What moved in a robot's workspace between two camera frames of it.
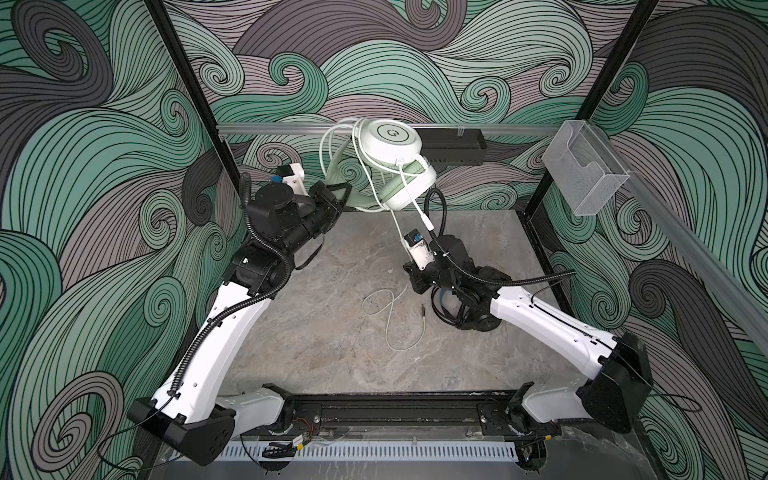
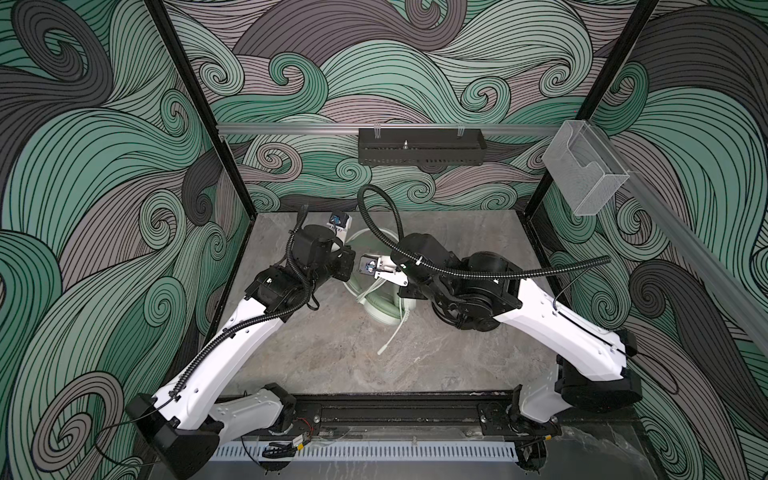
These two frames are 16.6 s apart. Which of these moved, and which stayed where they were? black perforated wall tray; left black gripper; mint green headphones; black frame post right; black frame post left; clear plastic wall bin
Moved: left black gripper; mint green headphones
Stayed: clear plastic wall bin; black perforated wall tray; black frame post left; black frame post right
